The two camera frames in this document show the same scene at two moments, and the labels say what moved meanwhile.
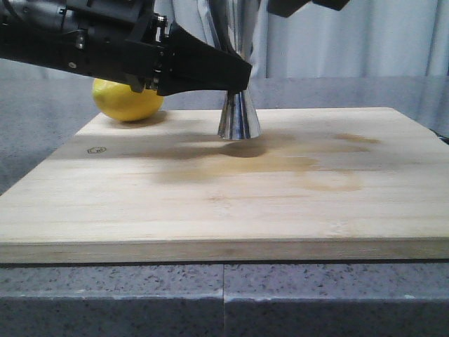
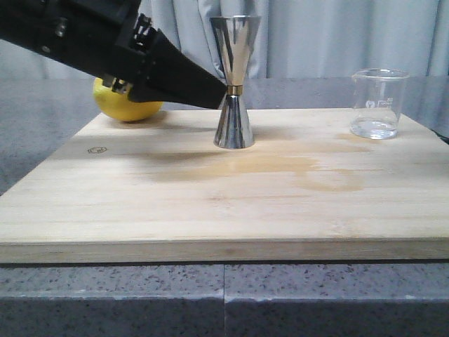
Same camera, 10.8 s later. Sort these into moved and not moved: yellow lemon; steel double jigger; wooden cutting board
Moved: steel double jigger
Not moved: yellow lemon; wooden cutting board
